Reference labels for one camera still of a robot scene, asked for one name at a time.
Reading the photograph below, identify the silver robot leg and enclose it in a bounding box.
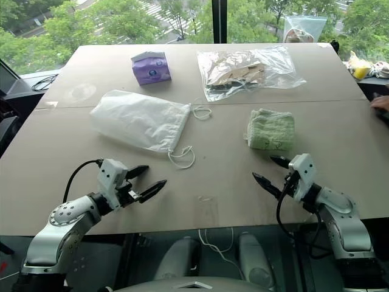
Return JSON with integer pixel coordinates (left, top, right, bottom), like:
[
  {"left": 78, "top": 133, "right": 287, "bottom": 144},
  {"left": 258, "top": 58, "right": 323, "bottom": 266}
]
[
  {"left": 148, "top": 237, "right": 203, "bottom": 281},
  {"left": 237, "top": 232, "right": 277, "bottom": 290}
]

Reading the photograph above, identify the patterned cloth bundle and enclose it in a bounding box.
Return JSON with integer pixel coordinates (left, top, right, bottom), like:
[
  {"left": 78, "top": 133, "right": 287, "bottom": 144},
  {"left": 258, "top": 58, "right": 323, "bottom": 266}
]
[{"left": 368, "top": 60, "right": 389, "bottom": 79}]

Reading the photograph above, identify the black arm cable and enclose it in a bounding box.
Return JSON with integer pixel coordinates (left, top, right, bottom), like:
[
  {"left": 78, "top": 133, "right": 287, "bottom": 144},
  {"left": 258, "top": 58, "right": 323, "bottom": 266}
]
[
  {"left": 63, "top": 159, "right": 103, "bottom": 204},
  {"left": 275, "top": 179, "right": 332, "bottom": 252}
]

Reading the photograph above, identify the white drawstring bag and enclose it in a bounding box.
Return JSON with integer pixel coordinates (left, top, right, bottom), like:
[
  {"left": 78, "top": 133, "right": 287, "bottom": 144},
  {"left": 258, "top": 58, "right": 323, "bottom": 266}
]
[{"left": 89, "top": 89, "right": 214, "bottom": 170}]

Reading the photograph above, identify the green folded towel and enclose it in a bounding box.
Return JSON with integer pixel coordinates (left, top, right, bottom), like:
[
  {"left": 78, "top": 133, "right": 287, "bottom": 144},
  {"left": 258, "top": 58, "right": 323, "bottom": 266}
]
[{"left": 243, "top": 108, "right": 296, "bottom": 151}]

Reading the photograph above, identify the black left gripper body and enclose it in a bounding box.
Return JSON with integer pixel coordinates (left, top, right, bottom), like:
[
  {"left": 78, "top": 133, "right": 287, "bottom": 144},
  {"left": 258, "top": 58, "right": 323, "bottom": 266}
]
[{"left": 117, "top": 178, "right": 142, "bottom": 208}]

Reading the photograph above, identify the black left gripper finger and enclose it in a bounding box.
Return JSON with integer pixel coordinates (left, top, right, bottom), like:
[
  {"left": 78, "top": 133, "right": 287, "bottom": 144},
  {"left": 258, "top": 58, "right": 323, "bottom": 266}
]
[
  {"left": 126, "top": 165, "right": 150, "bottom": 181},
  {"left": 138, "top": 179, "right": 168, "bottom": 204}
]

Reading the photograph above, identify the silver robot torso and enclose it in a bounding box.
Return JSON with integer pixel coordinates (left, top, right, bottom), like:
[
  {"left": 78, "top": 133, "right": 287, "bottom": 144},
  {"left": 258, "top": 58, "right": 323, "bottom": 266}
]
[{"left": 117, "top": 276, "right": 274, "bottom": 292}]

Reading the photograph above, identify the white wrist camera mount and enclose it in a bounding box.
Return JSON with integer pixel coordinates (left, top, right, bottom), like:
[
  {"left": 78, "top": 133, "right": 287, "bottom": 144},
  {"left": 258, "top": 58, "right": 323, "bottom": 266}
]
[
  {"left": 97, "top": 158, "right": 129, "bottom": 210},
  {"left": 287, "top": 153, "right": 317, "bottom": 202}
]

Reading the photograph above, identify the yellow plush toy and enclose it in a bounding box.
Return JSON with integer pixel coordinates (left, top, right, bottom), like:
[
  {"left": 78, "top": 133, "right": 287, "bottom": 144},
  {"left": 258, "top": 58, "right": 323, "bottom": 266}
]
[{"left": 346, "top": 50, "right": 373, "bottom": 80}]

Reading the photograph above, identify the silver right robot leg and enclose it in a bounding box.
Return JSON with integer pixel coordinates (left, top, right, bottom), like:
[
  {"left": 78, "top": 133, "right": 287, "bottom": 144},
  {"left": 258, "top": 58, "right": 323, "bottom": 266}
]
[{"left": 237, "top": 232, "right": 277, "bottom": 290}]

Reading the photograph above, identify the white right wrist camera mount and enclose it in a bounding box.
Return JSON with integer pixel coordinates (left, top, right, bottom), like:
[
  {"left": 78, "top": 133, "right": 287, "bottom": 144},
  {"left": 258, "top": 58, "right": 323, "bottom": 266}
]
[{"left": 287, "top": 153, "right": 317, "bottom": 202}]

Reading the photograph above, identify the black window frame post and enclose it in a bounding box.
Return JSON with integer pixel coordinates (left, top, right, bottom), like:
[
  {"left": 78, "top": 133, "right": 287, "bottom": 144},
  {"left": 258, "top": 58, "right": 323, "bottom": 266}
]
[{"left": 212, "top": 0, "right": 227, "bottom": 44}]

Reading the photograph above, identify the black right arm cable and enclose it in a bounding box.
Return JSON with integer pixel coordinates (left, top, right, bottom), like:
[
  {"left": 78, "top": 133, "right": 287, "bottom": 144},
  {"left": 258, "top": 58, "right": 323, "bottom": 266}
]
[{"left": 275, "top": 179, "right": 332, "bottom": 252}]

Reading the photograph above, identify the black cable on side desk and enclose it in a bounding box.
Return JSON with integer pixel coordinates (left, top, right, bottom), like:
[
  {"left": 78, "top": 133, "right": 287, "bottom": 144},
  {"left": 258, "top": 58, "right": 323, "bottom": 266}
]
[{"left": 31, "top": 74, "right": 58, "bottom": 91}]

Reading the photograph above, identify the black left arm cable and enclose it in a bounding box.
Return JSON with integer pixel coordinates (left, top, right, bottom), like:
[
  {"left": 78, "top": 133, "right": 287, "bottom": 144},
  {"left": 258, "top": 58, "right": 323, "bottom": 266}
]
[{"left": 63, "top": 159, "right": 103, "bottom": 204}]

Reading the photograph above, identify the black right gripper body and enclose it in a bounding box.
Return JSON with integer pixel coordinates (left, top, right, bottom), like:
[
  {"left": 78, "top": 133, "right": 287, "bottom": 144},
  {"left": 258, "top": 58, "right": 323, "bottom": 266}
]
[{"left": 284, "top": 170, "right": 300, "bottom": 199}]

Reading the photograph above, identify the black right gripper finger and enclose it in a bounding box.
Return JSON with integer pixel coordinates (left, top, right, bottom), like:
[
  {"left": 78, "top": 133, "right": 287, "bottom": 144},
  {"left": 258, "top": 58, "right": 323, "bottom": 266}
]
[
  {"left": 270, "top": 155, "right": 291, "bottom": 169},
  {"left": 252, "top": 172, "right": 287, "bottom": 199}
]

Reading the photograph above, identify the clear zip bag blue seal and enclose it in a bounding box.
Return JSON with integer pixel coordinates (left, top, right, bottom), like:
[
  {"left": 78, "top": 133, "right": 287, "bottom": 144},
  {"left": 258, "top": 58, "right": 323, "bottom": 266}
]
[{"left": 283, "top": 15, "right": 328, "bottom": 44}]

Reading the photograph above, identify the white cable under table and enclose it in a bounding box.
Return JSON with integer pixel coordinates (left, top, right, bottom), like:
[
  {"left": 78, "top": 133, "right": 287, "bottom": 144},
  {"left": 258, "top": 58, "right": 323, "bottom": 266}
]
[{"left": 198, "top": 227, "right": 244, "bottom": 280}]

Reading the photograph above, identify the silver left robot leg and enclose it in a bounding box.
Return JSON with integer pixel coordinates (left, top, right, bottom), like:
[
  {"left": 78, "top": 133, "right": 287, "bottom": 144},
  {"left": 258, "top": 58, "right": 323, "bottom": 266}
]
[{"left": 148, "top": 237, "right": 203, "bottom": 281}]

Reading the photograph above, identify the clear bag with cardboard pieces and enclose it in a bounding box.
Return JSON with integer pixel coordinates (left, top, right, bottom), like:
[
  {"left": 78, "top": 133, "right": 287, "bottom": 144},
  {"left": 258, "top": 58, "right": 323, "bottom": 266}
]
[{"left": 196, "top": 44, "right": 307, "bottom": 103}]

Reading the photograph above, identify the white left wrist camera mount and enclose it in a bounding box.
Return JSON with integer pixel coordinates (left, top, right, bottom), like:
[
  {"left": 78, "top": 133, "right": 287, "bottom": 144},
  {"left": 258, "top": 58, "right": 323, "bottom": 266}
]
[{"left": 97, "top": 158, "right": 129, "bottom": 210}]

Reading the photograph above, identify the person's hand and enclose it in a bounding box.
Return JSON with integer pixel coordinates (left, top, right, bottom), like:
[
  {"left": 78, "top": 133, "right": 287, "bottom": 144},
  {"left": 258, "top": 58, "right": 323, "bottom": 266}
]
[{"left": 370, "top": 95, "right": 389, "bottom": 112}]

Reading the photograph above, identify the purple tissue pack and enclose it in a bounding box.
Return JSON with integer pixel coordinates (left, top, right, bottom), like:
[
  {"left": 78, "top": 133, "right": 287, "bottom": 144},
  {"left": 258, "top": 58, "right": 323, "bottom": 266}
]
[{"left": 131, "top": 50, "right": 173, "bottom": 87}]

